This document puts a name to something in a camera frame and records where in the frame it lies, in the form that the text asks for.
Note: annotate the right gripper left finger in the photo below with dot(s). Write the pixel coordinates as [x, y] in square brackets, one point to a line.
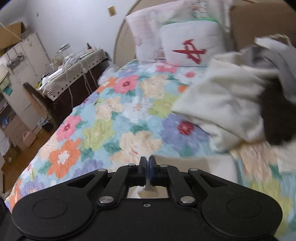
[117, 184]

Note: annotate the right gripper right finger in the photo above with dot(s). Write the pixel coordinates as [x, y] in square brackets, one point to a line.
[172, 179]

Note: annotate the white sweater with green monster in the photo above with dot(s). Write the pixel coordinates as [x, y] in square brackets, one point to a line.
[196, 166]

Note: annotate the floral quilt bedspread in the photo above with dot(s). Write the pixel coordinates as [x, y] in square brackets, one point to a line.
[130, 116]

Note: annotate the cream fleece garment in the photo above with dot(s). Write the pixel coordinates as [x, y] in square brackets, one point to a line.
[225, 102]

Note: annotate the dark wooden bedside table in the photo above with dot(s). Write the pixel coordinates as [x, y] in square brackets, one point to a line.
[68, 97]

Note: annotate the white lace table cover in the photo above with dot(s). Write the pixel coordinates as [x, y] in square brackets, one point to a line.
[60, 80]

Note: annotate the dark brown garment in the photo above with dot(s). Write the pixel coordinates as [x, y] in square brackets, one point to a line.
[278, 114]

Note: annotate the white pillow with red character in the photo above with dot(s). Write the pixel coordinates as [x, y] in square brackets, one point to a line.
[191, 43]

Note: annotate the pink patterned pillow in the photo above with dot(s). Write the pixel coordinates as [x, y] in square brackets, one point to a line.
[147, 18]

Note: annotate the white cabinet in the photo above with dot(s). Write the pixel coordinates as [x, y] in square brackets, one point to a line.
[30, 69]

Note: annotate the grey garment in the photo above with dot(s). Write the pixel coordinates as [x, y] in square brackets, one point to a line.
[274, 51]

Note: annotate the cardboard box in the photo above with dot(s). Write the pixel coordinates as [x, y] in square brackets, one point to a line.
[252, 20]

